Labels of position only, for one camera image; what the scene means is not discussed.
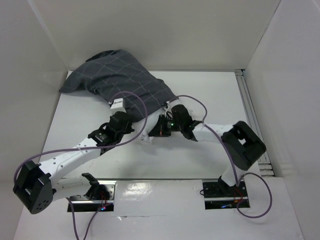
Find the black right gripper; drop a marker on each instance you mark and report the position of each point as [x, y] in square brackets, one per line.
[162, 124]

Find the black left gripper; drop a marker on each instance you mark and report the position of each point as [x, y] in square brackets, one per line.
[129, 129]

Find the white pillow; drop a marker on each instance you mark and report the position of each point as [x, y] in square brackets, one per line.
[152, 119]

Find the dark grey checked pillowcase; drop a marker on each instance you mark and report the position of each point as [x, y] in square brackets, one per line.
[118, 74]

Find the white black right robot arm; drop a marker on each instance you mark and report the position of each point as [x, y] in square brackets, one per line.
[241, 144]

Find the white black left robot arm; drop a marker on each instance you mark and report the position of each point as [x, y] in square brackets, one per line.
[39, 184]

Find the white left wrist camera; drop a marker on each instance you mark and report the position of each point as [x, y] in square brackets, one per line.
[118, 105]

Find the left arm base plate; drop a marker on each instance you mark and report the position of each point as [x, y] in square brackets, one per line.
[102, 200]

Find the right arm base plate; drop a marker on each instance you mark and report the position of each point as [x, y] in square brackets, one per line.
[220, 196]

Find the aluminium frame rail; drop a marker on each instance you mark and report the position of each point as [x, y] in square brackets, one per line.
[264, 163]

